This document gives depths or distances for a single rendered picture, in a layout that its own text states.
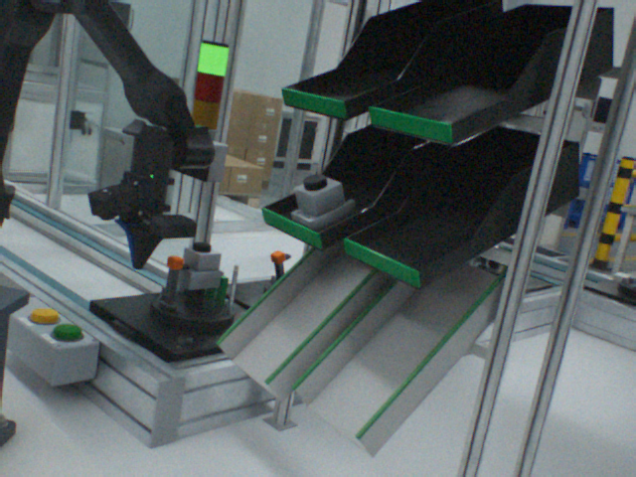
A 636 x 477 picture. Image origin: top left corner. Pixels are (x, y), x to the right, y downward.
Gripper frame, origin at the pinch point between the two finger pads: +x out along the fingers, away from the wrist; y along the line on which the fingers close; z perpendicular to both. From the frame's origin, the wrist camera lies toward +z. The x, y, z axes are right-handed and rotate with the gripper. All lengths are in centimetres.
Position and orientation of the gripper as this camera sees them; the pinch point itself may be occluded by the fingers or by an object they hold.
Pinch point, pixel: (140, 246)
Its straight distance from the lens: 114.6
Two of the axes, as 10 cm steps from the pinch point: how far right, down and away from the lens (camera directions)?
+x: -1.8, 9.6, 2.2
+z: -6.8, 0.4, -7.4
